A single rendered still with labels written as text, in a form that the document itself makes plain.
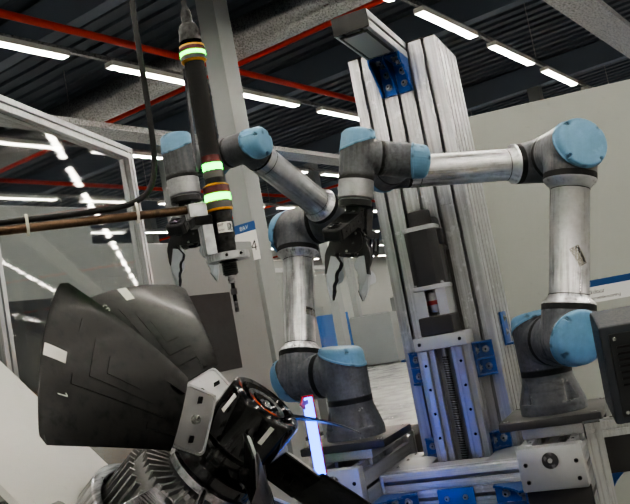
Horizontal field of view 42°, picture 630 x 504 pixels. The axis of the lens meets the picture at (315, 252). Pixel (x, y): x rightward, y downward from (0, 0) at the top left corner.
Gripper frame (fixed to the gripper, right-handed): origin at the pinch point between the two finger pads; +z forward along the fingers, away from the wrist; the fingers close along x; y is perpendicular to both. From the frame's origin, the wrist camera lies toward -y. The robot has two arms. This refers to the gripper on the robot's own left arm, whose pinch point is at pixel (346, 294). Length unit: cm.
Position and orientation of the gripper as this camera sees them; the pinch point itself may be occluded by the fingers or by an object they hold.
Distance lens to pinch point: 169.0
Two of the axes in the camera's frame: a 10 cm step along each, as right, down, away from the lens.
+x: -8.6, 0.1, 5.1
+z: -0.4, 9.9, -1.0
